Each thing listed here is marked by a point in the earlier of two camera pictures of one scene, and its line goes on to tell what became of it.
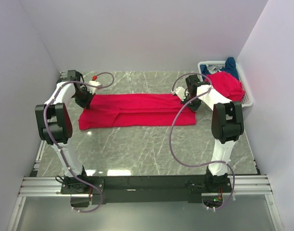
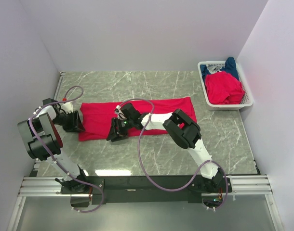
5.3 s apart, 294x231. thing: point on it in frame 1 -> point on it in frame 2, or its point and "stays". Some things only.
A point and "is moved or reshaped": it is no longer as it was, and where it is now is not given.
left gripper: (86, 104) -> (75, 124)
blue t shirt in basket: (230, 67) stays
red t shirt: (120, 110) is moved or reshaped
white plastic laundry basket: (247, 100) stays
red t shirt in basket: (228, 85) stays
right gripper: (195, 108) -> (114, 122)
